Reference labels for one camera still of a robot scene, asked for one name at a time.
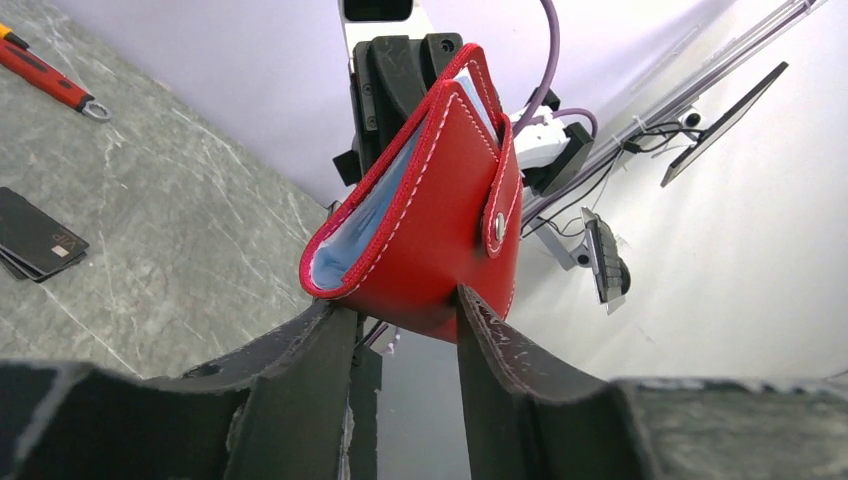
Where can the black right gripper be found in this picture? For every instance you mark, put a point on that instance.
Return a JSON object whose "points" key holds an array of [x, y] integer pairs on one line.
{"points": [[390, 76]]}

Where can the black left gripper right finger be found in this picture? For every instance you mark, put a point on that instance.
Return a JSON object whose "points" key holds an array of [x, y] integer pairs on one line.
{"points": [[530, 415]]}

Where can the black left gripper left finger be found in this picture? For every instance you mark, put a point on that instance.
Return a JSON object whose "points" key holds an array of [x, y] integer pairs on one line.
{"points": [[272, 409]]}

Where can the red leather card holder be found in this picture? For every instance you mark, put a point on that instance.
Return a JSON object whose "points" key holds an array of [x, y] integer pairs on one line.
{"points": [[440, 208]]}

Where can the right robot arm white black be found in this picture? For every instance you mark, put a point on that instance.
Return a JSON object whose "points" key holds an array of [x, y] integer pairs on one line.
{"points": [[549, 151]]}

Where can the black keyboard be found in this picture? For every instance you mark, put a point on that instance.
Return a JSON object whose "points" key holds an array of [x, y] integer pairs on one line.
{"points": [[611, 274]]}

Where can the black computer monitor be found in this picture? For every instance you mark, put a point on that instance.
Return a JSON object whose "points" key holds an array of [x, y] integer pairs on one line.
{"points": [[721, 126]]}

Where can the red adjustable wrench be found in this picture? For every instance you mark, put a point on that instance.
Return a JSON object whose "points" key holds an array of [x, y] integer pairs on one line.
{"points": [[17, 57]]}

